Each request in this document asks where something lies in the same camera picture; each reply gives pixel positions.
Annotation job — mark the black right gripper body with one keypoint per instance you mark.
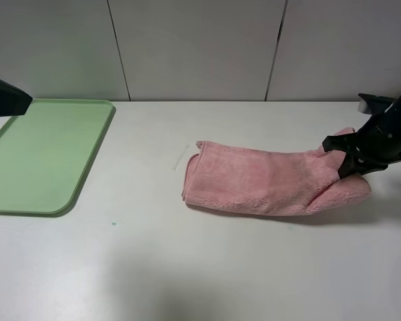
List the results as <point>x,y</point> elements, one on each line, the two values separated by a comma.
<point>381,135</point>

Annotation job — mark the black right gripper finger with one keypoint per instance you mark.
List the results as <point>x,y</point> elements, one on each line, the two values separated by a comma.
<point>359,164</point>
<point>344,142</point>

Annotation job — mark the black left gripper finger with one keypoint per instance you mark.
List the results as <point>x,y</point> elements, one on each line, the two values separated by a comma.
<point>13,101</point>

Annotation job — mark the pink fluffy towel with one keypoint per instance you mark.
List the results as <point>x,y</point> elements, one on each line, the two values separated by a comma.
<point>256,182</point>

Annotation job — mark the light green plastic tray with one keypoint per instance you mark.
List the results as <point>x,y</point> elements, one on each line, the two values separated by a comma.
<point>46,154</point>

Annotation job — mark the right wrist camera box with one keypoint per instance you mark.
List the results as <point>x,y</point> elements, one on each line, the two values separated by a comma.
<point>373,104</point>

